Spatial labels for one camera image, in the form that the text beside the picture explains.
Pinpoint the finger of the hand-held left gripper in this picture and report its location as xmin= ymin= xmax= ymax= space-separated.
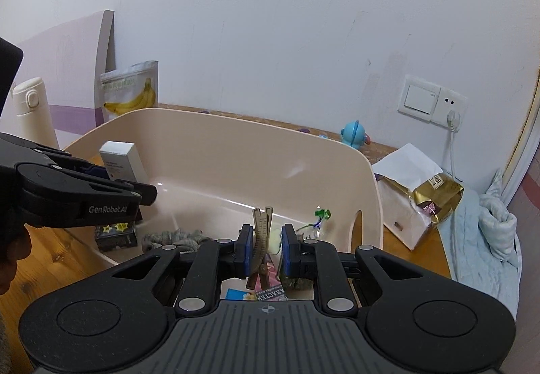
xmin=0 ymin=132 xmax=107 ymax=179
xmin=15 ymin=162 xmax=158 ymax=207

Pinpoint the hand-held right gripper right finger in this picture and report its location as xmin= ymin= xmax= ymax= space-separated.
xmin=282 ymin=223 xmax=460 ymax=318

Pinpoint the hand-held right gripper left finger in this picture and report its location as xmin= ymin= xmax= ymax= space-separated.
xmin=82 ymin=223 xmax=256 ymax=318

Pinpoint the beige hair clip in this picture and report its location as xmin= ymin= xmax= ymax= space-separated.
xmin=246 ymin=206 xmax=274 ymax=290

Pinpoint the small white box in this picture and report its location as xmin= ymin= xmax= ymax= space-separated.
xmin=99 ymin=141 xmax=149 ymax=190

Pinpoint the colourful tissue packet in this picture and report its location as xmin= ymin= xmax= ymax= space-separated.
xmin=225 ymin=289 xmax=257 ymax=302

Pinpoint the long cartoon-print box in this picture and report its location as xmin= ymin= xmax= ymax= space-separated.
xmin=253 ymin=254 xmax=288 ymax=302

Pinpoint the bag of dried herbs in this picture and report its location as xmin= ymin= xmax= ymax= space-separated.
xmin=282 ymin=207 xmax=334 ymax=290

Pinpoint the black star-print box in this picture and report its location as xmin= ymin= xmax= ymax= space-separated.
xmin=93 ymin=220 xmax=139 ymax=252

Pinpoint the grey plaid sock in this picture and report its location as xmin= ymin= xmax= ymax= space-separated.
xmin=142 ymin=228 xmax=212 ymax=253

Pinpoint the beige plastic storage bin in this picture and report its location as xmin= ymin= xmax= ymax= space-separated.
xmin=62 ymin=108 xmax=384 ymax=268

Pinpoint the person's left hand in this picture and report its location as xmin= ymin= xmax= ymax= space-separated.
xmin=0 ymin=226 xmax=33 ymax=296

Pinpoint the white thermos bottle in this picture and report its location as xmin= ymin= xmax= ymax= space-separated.
xmin=12 ymin=77 xmax=60 ymax=151

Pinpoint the white and purple board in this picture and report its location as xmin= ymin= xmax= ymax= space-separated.
xmin=0 ymin=10 xmax=115 ymax=147

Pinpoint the banana snack bag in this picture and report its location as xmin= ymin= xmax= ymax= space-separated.
xmin=100 ymin=60 xmax=159 ymax=124

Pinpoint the white box with gold packet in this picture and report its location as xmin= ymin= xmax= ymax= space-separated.
xmin=371 ymin=142 xmax=443 ymax=250

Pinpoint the blue toy figure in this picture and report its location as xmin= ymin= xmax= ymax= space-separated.
xmin=340 ymin=120 xmax=373 ymax=146

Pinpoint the gold foil snack bag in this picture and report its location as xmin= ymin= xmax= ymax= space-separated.
xmin=411 ymin=174 xmax=465 ymax=226

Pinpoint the light blue blanket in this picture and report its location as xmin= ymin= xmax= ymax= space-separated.
xmin=434 ymin=167 xmax=524 ymax=320

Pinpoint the pink floral cabinet panel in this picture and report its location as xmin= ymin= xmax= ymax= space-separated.
xmin=504 ymin=66 xmax=540 ymax=231

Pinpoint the white light switch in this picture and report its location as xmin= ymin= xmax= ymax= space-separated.
xmin=398 ymin=75 xmax=443 ymax=124

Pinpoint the white plug with cable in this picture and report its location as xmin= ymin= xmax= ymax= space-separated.
xmin=445 ymin=110 xmax=463 ymax=185

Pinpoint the white wall socket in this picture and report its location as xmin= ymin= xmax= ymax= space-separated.
xmin=430 ymin=87 xmax=469 ymax=131

